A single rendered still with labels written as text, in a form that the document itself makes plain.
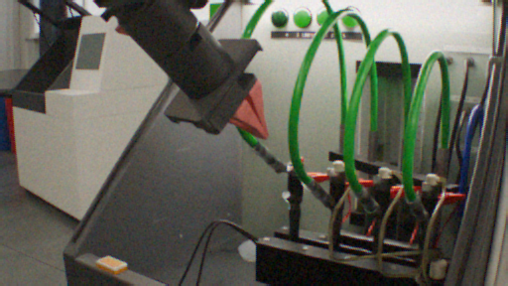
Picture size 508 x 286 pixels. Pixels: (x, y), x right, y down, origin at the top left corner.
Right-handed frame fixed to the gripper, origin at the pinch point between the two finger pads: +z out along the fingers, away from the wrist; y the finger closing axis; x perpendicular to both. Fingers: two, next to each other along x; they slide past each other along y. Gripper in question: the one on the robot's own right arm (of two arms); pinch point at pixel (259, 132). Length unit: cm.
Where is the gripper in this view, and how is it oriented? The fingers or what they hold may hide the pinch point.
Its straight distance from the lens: 54.6
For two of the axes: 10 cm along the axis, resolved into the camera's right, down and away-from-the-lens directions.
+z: 5.4, 5.8, 6.1
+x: -6.7, -1.5, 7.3
